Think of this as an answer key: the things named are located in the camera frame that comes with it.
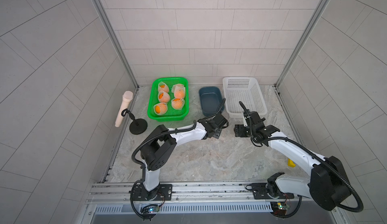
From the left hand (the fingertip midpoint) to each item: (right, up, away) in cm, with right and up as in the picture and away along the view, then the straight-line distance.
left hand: (216, 129), depth 91 cm
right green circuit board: (+26, -32, -23) cm, 47 cm away
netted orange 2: (-35, +12, +3) cm, 37 cm away
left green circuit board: (-30, -29, -26) cm, 49 cm away
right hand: (+12, +1, -4) cm, 13 cm away
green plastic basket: (-32, +17, +11) cm, 38 cm away
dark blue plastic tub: (-2, +19, +18) cm, 26 cm away
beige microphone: (-46, +19, -17) cm, 53 cm away
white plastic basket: (+25, +25, +22) cm, 41 cm away
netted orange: (-25, +15, +8) cm, 30 cm away
